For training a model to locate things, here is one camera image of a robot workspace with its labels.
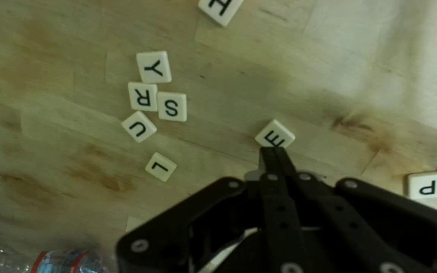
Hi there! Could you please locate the white letter tile U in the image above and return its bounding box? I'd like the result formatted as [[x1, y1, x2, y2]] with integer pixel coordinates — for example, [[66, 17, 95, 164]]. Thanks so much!
[[121, 111, 157, 143]]

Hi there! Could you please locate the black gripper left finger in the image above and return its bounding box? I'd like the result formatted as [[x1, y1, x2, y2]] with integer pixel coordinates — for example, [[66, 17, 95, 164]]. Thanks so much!
[[115, 178, 258, 273]]

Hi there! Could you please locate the white letter tile P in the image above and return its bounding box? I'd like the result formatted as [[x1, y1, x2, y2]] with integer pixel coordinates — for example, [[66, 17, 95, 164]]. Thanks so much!
[[406, 172, 437, 199]]

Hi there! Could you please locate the white letter tile E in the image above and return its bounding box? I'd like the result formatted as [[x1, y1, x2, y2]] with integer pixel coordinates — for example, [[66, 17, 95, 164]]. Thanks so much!
[[255, 120, 296, 148]]

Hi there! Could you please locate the white letter tile R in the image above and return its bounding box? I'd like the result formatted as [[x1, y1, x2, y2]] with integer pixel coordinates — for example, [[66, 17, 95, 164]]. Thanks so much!
[[127, 82, 157, 113]]

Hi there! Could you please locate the white letter tile H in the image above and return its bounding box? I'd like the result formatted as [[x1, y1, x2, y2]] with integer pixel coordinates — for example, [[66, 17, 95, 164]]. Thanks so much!
[[197, 0, 242, 26]]

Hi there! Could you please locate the white letter tile S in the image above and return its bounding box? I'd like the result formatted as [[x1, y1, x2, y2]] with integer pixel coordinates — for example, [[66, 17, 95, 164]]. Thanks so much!
[[157, 92, 186, 122]]

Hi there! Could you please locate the white letter tile Y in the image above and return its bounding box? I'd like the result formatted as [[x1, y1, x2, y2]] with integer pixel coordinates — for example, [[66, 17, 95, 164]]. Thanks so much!
[[136, 52, 171, 84]]

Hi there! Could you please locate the white letter tile L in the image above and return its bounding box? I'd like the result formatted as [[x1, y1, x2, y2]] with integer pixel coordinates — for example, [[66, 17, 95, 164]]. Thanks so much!
[[145, 154, 177, 183]]

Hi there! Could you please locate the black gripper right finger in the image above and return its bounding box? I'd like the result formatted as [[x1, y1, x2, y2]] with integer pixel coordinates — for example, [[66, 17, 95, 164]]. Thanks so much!
[[261, 148, 437, 273]]

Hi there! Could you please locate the crushed clear plastic bottle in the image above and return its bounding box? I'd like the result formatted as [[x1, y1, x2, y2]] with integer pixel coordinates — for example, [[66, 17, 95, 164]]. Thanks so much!
[[0, 242, 118, 273]]

